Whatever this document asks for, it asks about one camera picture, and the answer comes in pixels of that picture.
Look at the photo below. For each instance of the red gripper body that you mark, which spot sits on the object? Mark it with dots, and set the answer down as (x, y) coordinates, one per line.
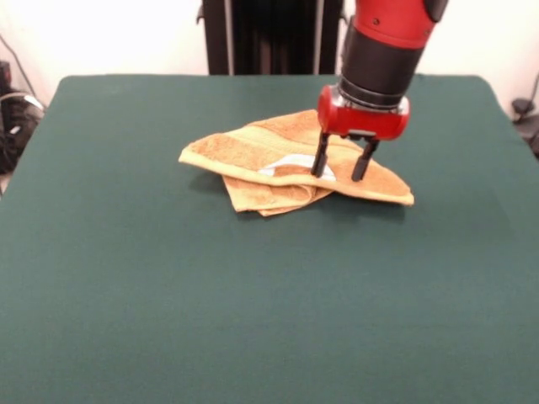
(366, 124)

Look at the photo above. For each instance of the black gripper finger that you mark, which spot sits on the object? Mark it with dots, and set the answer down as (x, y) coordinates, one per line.
(319, 162)
(360, 170)

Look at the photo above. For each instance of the orange terry towel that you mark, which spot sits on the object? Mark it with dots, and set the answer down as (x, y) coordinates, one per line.
(236, 147)

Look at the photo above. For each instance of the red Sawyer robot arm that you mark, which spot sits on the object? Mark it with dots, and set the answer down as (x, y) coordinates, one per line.
(379, 63)

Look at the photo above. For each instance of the dark green table cloth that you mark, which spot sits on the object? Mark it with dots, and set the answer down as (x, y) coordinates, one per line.
(126, 294)

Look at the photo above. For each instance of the black box with red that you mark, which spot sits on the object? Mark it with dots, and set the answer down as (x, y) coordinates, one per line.
(4, 76)

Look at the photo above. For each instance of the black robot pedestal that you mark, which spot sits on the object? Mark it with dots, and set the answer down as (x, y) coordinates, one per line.
(219, 42)

